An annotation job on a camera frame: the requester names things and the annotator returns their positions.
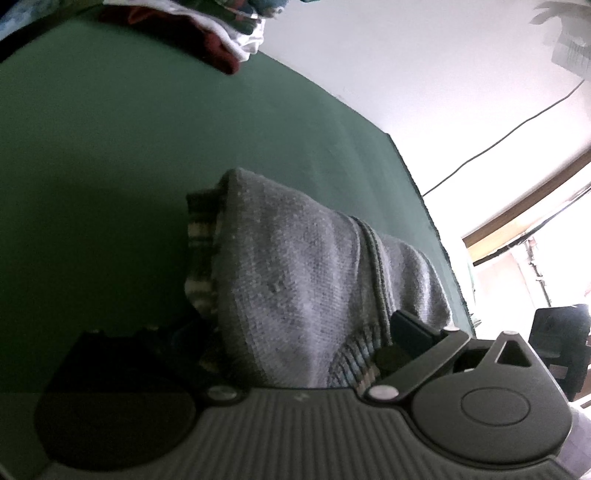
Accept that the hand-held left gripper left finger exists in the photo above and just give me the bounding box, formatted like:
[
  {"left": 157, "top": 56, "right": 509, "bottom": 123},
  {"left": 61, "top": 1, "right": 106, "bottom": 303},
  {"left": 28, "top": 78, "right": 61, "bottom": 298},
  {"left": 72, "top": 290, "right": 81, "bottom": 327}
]
[{"left": 69, "top": 323, "right": 243, "bottom": 407}]

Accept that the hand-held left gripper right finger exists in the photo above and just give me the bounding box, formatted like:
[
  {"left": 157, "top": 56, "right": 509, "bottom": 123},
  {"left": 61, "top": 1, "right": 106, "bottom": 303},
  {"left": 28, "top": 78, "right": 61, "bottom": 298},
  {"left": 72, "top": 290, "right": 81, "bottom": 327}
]
[{"left": 365, "top": 310, "right": 543, "bottom": 407}]

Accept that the grey striped knit sweater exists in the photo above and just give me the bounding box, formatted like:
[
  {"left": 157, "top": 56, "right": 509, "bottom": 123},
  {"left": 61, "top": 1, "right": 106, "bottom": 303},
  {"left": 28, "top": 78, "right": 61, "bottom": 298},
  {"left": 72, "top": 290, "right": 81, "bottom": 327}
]
[{"left": 185, "top": 167, "right": 452, "bottom": 388}]

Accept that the stack of folded clothes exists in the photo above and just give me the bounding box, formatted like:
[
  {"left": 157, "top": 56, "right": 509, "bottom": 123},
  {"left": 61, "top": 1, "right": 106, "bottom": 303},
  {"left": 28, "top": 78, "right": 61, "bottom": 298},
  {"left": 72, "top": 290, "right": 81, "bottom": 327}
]
[{"left": 99, "top": 0, "right": 319, "bottom": 77}]

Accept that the black chair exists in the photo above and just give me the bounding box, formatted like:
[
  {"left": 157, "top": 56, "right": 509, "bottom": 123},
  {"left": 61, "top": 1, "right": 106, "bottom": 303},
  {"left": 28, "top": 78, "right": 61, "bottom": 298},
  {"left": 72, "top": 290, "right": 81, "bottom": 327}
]
[{"left": 529, "top": 304, "right": 591, "bottom": 402}]

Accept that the white hanging object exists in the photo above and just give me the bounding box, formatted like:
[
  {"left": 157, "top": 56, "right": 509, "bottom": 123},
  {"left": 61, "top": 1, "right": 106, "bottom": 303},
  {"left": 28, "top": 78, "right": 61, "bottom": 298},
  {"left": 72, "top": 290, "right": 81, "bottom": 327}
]
[{"left": 529, "top": 0, "right": 591, "bottom": 75}]

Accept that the wooden door frame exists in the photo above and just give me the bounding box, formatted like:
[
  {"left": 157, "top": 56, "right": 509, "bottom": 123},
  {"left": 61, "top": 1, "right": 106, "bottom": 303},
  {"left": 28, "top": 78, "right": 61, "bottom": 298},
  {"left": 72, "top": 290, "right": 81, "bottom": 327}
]
[{"left": 462, "top": 150, "right": 591, "bottom": 266}]

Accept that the black cable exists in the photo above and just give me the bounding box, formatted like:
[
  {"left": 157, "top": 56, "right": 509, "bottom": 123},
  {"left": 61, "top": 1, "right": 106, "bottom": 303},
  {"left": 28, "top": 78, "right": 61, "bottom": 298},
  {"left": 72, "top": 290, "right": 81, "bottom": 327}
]
[{"left": 422, "top": 76, "right": 589, "bottom": 197}]

